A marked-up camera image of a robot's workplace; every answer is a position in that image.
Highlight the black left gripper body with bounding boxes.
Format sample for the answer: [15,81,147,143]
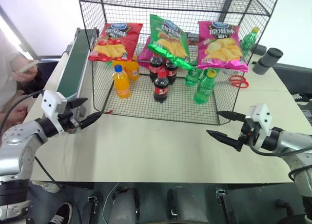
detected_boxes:
[58,108,81,134]

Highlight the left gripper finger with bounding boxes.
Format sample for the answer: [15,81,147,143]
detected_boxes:
[79,111,103,130]
[66,97,89,110]

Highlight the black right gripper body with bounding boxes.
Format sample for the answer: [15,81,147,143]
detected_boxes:
[235,121,260,153]

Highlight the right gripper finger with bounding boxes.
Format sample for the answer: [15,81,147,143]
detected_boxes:
[206,129,241,150]
[216,110,247,122]

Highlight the green conveyor belt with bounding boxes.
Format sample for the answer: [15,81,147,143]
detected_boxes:
[56,27,103,120]

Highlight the bystander bare hand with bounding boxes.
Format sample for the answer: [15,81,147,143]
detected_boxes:
[6,106,28,127]

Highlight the bystander hand holding phone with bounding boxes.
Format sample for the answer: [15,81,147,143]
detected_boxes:
[11,63,39,83]

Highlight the red plastic rings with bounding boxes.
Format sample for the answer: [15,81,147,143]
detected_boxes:
[229,74,250,89]

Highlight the green soda bottle yellow cap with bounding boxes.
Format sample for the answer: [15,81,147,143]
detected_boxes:
[184,62,204,87]
[193,69,218,105]
[240,26,260,58]

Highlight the orange soda bottle blue cap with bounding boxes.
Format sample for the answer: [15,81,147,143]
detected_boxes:
[112,64,132,100]

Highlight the white smartphone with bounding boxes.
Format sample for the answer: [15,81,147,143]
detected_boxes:
[19,60,39,73]

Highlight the grey cylindrical object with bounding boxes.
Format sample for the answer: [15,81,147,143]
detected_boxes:
[252,47,284,75]

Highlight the pink potato chips bag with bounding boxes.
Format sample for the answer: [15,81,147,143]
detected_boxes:
[196,20,249,72]

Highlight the red potato chips bag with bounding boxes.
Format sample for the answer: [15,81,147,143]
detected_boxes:
[88,22,144,63]

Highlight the cola bottle red cap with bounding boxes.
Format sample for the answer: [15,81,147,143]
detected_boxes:
[164,60,179,86]
[153,71,170,104]
[149,54,164,83]

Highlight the bystander white shirt torso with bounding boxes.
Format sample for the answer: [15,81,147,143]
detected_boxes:
[0,28,24,110]

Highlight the magenta snack bag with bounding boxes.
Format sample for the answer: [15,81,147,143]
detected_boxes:
[137,36,156,69]

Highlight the dark red snack package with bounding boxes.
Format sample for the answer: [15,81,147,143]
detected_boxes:
[187,32,201,45]

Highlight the black white sneaker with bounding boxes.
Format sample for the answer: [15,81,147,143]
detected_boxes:
[48,201,74,224]

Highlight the green potato chips bag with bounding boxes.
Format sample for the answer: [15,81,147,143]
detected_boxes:
[147,14,198,71]

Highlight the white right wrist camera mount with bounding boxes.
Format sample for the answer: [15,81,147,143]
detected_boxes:
[244,102,273,149]

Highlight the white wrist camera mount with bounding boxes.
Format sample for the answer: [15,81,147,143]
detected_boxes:
[40,89,68,135]
[244,102,273,149]

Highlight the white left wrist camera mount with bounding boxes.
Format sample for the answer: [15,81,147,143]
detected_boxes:
[40,89,68,135]

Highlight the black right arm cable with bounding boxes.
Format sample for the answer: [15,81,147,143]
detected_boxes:
[250,136,312,183]

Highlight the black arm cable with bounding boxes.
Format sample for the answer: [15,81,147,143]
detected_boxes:
[0,89,46,139]
[250,136,312,183]

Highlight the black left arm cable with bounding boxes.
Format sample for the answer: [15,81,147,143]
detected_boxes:
[0,89,46,139]

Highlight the black wire mesh shelf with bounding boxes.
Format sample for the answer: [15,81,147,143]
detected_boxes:
[77,0,283,126]

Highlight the thin white cable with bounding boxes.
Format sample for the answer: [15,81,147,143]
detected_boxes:
[102,182,120,224]

